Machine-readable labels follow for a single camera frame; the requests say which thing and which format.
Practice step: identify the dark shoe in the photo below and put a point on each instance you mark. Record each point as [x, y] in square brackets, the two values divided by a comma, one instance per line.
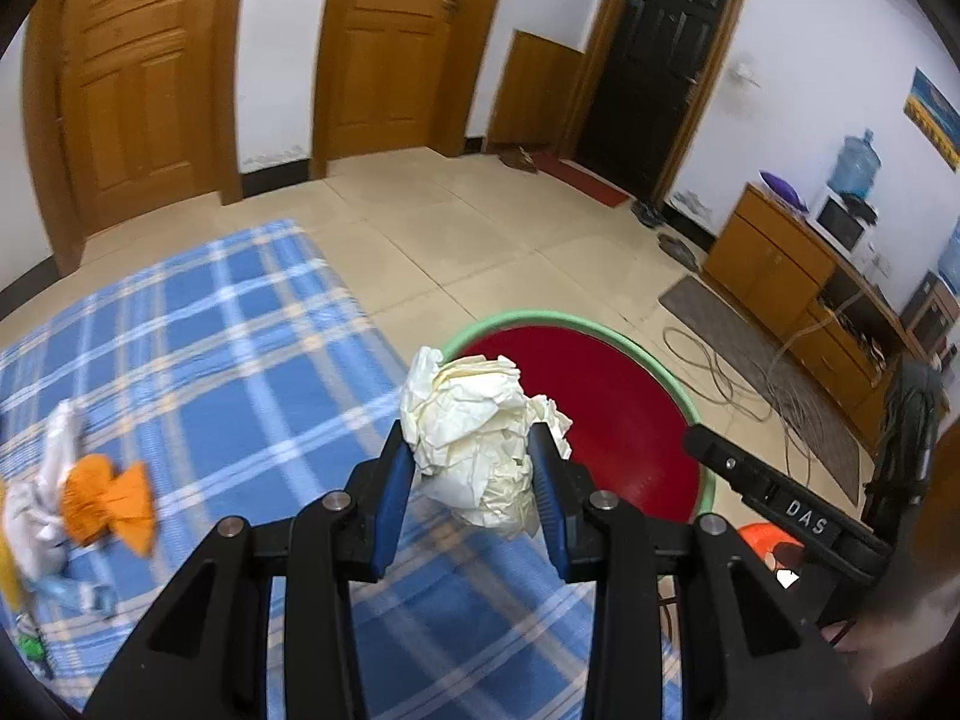
[679, 251]
[646, 214]

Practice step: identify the orange plastic object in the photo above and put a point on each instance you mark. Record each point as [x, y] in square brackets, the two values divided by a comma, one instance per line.
[761, 544]

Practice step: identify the crumpled orange wrapper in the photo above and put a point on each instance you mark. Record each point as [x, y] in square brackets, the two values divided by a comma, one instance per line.
[112, 499]

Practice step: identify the red basin with green rim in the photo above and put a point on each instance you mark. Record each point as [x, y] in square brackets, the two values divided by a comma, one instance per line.
[615, 405]

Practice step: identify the purple bag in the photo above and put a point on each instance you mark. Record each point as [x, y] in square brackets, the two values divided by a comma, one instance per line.
[781, 189]

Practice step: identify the dark metal entrance door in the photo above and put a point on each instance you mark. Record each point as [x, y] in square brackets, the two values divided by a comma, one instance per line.
[660, 67]

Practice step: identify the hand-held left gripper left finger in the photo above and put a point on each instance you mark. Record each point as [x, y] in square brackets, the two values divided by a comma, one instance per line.
[390, 510]

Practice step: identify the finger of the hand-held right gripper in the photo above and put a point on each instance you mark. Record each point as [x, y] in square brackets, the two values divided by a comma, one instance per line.
[727, 461]

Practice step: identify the red doormat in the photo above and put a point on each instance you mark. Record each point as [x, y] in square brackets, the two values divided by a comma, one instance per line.
[581, 176]

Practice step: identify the cream paper ball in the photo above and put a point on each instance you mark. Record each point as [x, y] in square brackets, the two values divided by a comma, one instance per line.
[472, 435]

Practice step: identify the wide wooden panel door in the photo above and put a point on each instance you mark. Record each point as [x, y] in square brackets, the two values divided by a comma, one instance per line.
[135, 75]

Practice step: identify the white microwave oven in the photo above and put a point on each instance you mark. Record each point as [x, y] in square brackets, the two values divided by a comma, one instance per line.
[840, 221]

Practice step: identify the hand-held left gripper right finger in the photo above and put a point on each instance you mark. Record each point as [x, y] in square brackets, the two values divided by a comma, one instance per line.
[551, 517]

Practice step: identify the white crumpled plastic bag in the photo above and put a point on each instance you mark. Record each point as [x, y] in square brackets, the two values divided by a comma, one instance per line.
[45, 465]

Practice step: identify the low wooden cabinet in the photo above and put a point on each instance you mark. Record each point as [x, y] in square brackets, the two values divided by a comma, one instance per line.
[772, 270]

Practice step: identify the blue water jug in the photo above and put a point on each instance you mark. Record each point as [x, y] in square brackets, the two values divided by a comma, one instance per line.
[855, 165]
[951, 259]

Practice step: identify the small green toy figure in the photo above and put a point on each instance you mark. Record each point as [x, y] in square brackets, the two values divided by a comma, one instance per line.
[31, 645]

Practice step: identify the black bag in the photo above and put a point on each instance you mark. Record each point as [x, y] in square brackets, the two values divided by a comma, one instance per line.
[907, 427]

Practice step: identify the narrow wooden panel door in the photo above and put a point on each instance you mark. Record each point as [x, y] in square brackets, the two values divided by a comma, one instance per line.
[397, 52]

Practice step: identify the grey floor mat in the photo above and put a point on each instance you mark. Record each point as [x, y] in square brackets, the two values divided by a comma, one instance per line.
[750, 360]

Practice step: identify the low wooden wall panel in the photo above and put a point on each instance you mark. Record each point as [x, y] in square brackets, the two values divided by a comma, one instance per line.
[532, 90]

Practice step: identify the brown slipper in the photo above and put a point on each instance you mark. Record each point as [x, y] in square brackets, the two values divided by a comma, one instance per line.
[517, 159]

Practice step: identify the person's right hand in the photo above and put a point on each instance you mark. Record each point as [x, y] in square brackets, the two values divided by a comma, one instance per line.
[900, 652]

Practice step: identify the wall poster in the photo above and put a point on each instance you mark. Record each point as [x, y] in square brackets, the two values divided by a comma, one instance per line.
[934, 116]

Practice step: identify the blue plaid tablecloth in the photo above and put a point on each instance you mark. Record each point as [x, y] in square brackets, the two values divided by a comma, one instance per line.
[225, 360]

